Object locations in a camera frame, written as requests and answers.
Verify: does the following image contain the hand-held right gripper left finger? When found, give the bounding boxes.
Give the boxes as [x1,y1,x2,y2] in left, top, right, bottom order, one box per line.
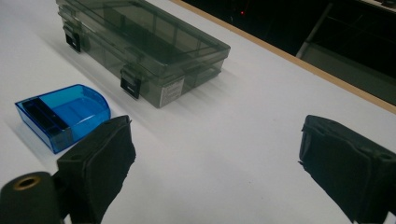
[56,114,137,224]

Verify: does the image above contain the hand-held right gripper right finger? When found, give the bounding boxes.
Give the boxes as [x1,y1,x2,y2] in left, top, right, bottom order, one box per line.
[298,114,396,224]

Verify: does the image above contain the small blue transparent plastic box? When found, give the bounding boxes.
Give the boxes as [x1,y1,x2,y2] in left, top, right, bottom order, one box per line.
[14,83,112,155]

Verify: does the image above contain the grey transparent plastic storage box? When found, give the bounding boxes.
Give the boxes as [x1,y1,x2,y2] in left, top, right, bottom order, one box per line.
[55,0,232,109]

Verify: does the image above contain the grey metal stand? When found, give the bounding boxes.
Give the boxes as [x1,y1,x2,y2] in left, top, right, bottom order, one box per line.
[295,0,396,106]

